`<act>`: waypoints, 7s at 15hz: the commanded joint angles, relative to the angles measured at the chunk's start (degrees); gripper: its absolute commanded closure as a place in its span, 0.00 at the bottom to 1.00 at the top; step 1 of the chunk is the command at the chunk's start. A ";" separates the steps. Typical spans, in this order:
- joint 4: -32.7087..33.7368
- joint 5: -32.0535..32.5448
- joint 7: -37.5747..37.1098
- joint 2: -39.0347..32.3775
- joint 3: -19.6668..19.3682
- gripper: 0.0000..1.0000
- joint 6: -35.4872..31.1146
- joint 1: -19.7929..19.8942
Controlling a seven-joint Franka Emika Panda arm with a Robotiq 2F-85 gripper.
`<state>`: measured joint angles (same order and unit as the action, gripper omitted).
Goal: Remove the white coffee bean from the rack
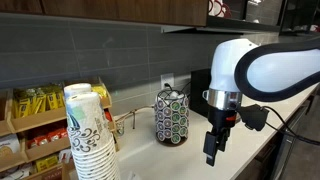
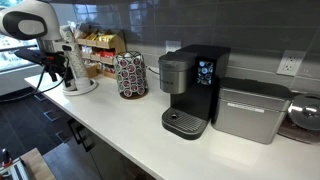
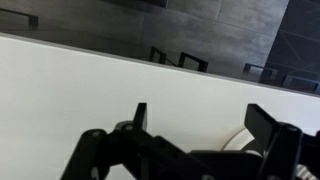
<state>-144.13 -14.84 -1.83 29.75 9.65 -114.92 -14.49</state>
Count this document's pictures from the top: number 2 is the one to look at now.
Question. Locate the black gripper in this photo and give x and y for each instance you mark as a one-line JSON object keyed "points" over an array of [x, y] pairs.
{"points": [[53, 63]]}

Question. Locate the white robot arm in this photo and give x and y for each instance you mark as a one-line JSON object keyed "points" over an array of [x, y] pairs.
{"points": [[36, 19]]}

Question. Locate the black Keurig coffee maker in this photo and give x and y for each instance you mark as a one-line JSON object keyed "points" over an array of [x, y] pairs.
{"points": [[191, 76]]}

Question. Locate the window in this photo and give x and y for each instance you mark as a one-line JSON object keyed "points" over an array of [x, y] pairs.
{"points": [[8, 45]]}

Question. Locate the wooden side table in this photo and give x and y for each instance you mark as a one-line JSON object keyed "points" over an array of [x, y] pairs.
{"points": [[36, 166]]}

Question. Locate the red black tool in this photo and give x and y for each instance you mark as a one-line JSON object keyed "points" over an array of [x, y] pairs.
{"points": [[7, 160]]}

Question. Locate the silver countertop ice maker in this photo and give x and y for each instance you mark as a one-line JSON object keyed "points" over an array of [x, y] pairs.
{"points": [[251, 109]]}

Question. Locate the black cabinet door handle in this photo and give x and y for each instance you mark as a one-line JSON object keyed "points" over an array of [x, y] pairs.
{"points": [[81, 134]]}

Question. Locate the wire coffee pod rack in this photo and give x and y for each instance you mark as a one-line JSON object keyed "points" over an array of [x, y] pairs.
{"points": [[131, 75]]}

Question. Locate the white wall outlet left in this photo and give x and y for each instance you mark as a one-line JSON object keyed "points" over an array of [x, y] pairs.
{"points": [[172, 46]]}

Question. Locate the white wall outlet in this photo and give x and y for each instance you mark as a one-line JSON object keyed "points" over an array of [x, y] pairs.
{"points": [[290, 62], [172, 46]]}

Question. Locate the white wall outlet right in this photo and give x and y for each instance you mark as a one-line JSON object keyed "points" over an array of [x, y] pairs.
{"points": [[290, 62]]}

